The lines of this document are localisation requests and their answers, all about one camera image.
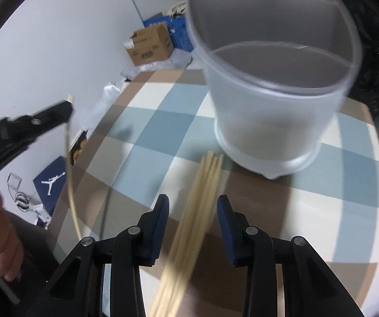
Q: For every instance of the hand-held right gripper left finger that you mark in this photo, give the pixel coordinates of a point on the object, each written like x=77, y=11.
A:
x=158, y=228

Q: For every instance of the blue shoe box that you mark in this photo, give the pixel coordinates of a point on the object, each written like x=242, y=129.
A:
x=49, y=185

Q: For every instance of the bunch of wooden chopsticks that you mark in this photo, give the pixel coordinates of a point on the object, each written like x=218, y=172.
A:
x=196, y=211

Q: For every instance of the black hanging backpack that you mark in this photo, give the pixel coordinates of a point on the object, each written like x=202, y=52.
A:
x=374, y=72

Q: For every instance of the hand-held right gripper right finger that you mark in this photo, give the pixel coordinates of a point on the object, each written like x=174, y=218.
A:
x=225, y=228

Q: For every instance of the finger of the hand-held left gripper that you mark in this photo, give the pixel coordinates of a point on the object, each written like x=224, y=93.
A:
x=50, y=115

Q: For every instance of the single wooden chopstick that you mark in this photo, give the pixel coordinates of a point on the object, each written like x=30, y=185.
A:
x=67, y=158

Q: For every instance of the dark printed snack packet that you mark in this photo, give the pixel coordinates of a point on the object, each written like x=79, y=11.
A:
x=78, y=145

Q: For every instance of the blue cardboard box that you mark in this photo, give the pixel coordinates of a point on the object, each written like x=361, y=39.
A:
x=179, y=34

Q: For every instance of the white plastic packet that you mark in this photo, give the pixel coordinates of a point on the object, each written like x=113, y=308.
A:
x=40, y=214

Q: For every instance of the checkered tablecloth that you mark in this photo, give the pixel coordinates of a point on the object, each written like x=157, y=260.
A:
x=149, y=128

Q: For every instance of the clear plastic packet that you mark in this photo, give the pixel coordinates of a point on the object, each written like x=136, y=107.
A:
x=14, y=181

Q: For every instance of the brown cardboard box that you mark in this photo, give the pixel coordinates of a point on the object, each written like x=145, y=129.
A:
x=151, y=44

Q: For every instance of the white translucent utensil holder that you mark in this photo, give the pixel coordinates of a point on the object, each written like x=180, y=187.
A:
x=275, y=112

